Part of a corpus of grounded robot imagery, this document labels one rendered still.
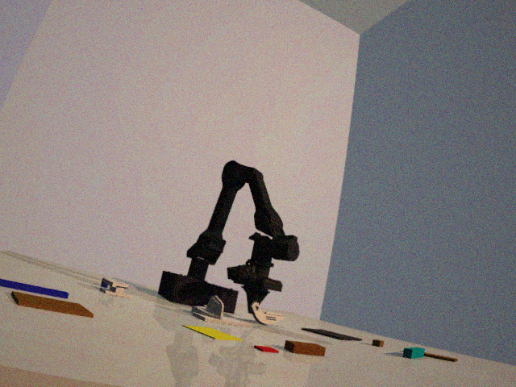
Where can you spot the dark blue flat bar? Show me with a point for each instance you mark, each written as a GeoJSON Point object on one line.
{"type": "Point", "coordinates": [33, 289]}

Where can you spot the yellow flat plate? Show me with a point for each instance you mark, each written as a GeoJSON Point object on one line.
{"type": "Point", "coordinates": [212, 333]}

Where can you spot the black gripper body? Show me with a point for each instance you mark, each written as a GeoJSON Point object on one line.
{"type": "Point", "coordinates": [262, 281]}

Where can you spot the teal block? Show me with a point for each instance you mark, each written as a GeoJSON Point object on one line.
{"type": "Point", "coordinates": [414, 352]}

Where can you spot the brown flat plate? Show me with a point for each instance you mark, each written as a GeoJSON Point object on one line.
{"type": "Point", "coordinates": [38, 302]}

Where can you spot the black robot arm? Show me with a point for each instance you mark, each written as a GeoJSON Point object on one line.
{"type": "Point", "coordinates": [210, 243]}

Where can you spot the brown rectangular block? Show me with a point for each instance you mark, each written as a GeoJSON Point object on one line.
{"type": "Point", "coordinates": [304, 348]}

